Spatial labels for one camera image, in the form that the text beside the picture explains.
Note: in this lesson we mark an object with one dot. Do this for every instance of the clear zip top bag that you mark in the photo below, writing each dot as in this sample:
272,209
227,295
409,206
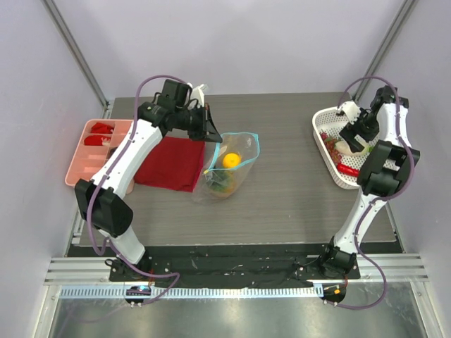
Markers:
247,145

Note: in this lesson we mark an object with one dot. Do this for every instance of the white plastic basket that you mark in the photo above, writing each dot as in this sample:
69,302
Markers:
327,121

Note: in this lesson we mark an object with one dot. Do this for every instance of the pink compartment tray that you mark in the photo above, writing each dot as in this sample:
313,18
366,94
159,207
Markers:
88,160

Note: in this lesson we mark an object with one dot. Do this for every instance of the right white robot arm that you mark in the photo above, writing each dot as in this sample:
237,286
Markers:
378,137

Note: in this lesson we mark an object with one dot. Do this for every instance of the red item in tray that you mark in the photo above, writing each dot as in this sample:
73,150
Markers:
97,140
101,128

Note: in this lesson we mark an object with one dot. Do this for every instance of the white toy radish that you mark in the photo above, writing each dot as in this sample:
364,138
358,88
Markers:
343,148

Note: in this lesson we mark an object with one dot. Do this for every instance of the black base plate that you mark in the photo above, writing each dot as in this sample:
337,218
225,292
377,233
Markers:
256,266

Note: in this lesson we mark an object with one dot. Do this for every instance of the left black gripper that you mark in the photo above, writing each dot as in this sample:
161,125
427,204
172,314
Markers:
207,131

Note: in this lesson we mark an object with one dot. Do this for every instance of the yellow toy lemon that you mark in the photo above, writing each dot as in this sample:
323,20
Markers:
231,160

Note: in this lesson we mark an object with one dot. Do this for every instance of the white slotted cable duct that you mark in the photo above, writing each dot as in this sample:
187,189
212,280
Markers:
128,291

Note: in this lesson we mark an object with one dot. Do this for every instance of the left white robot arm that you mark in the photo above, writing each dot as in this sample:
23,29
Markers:
101,199

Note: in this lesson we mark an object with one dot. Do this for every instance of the red toy chili pepper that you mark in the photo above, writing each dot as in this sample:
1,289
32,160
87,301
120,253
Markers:
346,170

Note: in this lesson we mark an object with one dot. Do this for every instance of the toy pineapple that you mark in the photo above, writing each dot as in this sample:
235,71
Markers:
220,181

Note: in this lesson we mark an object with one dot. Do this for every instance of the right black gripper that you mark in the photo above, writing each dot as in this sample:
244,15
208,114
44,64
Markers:
354,136

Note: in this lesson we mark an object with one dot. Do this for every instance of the red folded cloth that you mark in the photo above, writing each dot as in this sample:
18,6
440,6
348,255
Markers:
174,164

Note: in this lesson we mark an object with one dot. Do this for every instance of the red toy grapes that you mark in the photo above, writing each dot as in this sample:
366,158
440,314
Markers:
330,143

